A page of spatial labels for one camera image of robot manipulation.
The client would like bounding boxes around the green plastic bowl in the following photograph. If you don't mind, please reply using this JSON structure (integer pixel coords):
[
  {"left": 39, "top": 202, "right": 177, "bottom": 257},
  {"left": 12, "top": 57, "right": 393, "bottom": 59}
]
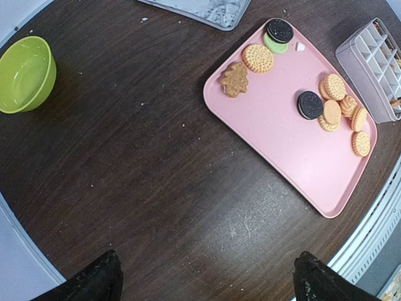
[{"left": 1, "top": 36, "right": 56, "bottom": 114}]

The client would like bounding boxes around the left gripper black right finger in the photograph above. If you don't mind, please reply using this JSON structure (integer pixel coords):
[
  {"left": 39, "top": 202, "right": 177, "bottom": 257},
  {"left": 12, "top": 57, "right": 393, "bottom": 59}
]
[{"left": 293, "top": 251, "right": 378, "bottom": 301}]

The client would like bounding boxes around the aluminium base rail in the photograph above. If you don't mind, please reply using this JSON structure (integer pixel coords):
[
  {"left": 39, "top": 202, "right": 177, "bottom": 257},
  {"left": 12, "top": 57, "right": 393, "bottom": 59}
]
[{"left": 328, "top": 160, "right": 400, "bottom": 300}]

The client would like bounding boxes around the silver divided cookie tin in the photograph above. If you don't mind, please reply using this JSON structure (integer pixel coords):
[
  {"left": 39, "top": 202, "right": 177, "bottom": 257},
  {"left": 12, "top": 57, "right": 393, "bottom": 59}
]
[{"left": 335, "top": 18, "right": 400, "bottom": 124}]

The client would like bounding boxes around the round dotted biscuit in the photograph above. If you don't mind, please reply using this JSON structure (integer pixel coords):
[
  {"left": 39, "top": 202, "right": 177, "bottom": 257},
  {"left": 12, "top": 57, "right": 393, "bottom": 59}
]
[
  {"left": 352, "top": 131, "right": 371, "bottom": 157},
  {"left": 242, "top": 44, "right": 274, "bottom": 73}
]

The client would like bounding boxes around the black sandwich cookie centre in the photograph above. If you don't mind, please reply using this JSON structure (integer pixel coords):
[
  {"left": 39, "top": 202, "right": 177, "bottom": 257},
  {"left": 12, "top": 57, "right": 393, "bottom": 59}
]
[{"left": 297, "top": 91, "right": 323, "bottom": 120}]

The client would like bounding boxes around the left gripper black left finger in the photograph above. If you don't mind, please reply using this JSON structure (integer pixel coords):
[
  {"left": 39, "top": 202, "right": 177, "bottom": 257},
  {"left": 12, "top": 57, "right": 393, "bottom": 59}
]
[{"left": 35, "top": 250, "right": 123, "bottom": 300}]

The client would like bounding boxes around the pink plastic tray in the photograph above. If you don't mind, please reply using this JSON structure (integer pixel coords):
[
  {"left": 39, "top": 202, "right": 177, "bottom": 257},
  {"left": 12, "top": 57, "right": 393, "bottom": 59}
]
[{"left": 203, "top": 26, "right": 369, "bottom": 218}]

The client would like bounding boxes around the white crumb piece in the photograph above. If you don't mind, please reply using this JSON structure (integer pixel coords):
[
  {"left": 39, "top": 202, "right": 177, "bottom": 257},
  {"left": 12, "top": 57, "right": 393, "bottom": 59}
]
[{"left": 296, "top": 42, "right": 306, "bottom": 52}]

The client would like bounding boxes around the black sandwich cookie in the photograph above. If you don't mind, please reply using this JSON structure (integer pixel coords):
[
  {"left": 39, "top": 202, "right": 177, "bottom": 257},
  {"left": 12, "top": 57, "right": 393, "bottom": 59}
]
[
  {"left": 266, "top": 18, "right": 294, "bottom": 44},
  {"left": 297, "top": 91, "right": 323, "bottom": 120}
]

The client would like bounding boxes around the green sandwich cookie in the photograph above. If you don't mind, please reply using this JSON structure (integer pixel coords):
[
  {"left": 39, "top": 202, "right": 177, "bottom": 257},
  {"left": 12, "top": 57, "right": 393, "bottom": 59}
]
[{"left": 263, "top": 33, "right": 288, "bottom": 55}]

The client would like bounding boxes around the black sandwich cookie right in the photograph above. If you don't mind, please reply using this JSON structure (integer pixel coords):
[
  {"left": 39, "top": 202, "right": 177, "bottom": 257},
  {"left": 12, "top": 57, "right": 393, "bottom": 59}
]
[{"left": 266, "top": 18, "right": 294, "bottom": 44}]

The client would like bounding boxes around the brown leaf cookie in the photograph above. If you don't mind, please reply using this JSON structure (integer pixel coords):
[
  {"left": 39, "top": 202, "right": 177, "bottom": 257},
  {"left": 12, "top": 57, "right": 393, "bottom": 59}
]
[{"left": 220, "top": 61, "right": 249, "bottom": 98}]

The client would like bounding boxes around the swirl butter cookie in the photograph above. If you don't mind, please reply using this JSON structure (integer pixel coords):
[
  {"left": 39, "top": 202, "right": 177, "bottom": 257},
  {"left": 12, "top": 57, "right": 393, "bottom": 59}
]
[{"left": 340, "top": 95, "right": 358, "bottom": 118}]

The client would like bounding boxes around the round dotted biscuit bottom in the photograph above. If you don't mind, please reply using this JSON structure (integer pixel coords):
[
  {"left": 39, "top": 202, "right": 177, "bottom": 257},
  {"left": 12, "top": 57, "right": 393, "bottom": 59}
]
[{"left": 352, "top": 131, "right": 371, "bottom": 157}]

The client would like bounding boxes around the round dotted biscuit top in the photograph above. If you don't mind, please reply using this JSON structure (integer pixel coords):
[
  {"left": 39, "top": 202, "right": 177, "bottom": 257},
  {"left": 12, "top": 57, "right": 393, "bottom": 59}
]
[{"left": 242, "top": 44, "right": 274, "bottom": 73}]

